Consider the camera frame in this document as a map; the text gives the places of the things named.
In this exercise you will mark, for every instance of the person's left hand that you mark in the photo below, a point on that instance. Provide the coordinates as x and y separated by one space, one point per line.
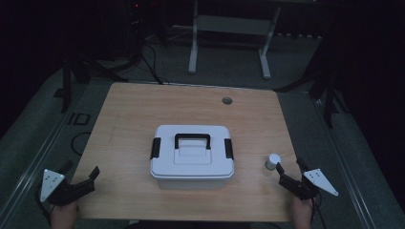
63 216

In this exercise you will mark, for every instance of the white plastic storage box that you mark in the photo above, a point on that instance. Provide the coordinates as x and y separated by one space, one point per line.
194 183

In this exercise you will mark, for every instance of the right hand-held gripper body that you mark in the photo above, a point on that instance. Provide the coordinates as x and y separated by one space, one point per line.
320 182

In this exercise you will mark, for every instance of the person's right hand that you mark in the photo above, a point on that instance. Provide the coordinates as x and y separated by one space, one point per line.
302 214

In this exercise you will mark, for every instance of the black tripod stand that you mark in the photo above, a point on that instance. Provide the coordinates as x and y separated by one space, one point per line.
68 86
328 95

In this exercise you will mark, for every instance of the white metal stand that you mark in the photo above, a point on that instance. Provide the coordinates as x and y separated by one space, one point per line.
229 25

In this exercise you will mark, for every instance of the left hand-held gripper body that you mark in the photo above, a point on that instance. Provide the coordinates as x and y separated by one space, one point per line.
51 183

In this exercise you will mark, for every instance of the dark equipment rack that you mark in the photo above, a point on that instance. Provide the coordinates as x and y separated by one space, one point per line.
127 28

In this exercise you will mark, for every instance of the metal floor rail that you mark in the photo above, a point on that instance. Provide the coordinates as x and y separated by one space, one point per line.
28 178
347 171

